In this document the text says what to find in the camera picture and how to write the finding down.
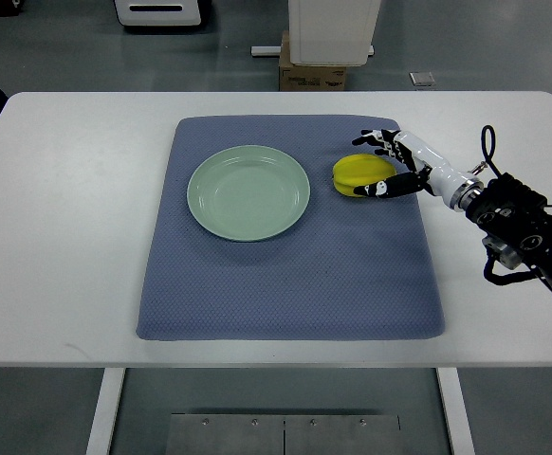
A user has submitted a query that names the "white table leg left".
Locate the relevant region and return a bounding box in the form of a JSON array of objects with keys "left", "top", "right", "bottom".
[{"left": 85, "top": 368, "right": 126, "bottom": 455}]

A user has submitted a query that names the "white table leg right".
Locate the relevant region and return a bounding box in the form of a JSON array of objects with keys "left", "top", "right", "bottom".
[{"left": 436, "top": 368, "right": 475, "bottom": 455}]

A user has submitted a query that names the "yellow starfruit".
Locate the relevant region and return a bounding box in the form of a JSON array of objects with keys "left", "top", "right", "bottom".
[{"left": 332, "top": 154, "right": 396, "bottom": 197}]

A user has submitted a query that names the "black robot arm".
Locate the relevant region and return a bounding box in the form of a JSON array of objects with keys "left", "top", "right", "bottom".
[{"left": 461, "top": 125, "right": 552, "bottom": 293}]

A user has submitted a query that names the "blue textured mat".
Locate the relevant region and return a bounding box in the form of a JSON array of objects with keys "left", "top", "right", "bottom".
[{"left": 137, "top": 115, "right": 445, "bottom": 341}]

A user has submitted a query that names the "light green plate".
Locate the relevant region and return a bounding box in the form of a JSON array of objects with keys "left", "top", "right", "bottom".
[{"left": 187, "top": 145, "right": 311, "bottom": 242}]

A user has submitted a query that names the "white table leg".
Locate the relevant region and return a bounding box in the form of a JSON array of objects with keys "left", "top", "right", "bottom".
[
  {"left": 85, "top": 368, "right": 126, "bottom": 455},
  {"left": 436, "top": 368, "right": 475, "bottom": 455}
]

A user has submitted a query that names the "brown cardboard box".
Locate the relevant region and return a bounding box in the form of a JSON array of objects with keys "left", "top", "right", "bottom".
[{"left": 278, "top": 30, "right": 347, "bottom": 92}]

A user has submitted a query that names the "white stand foot bar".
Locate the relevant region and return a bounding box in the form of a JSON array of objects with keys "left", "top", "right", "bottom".
[{"left": 250, "top": 45, "right": 375, "bottom": 65}]

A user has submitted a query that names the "white machine with slot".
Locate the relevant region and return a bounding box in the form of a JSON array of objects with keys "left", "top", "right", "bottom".
[{"left": 114, "top": 0, "right": 202, "bottom": 27}]

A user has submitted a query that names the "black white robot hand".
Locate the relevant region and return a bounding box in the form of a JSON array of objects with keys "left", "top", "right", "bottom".
[{"left": 352, "top": 129, "right": 484, "bottom": 211}]

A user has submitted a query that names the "small grey floor plate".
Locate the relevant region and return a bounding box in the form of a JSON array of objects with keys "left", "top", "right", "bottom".
[{"left": 409, "top": 71, "right": 435, "bottom": 87}]

